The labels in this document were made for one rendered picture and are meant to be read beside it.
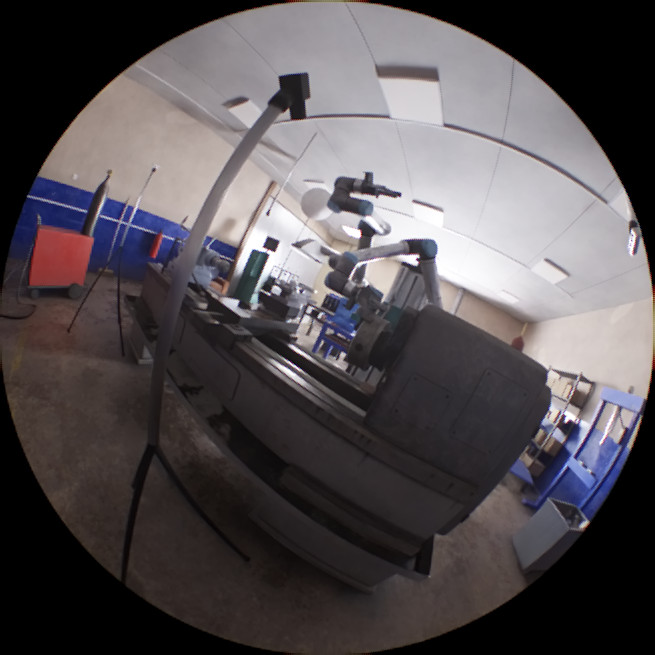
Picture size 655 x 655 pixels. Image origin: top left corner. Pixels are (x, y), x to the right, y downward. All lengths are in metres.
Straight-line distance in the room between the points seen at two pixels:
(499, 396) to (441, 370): 0.23
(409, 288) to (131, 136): 5.00
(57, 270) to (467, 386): 3.69
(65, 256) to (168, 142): 2.85
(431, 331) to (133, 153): 4.94
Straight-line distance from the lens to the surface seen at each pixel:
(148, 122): 5.09
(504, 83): 2.40
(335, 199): 1.22
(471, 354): 0.79
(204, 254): 1.84
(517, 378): 0.85
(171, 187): 5.06
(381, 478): 0.93
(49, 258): 3.31
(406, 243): 1.54
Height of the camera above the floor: 1.21
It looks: 8 degrees down
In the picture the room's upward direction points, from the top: 25 degrees clockwise
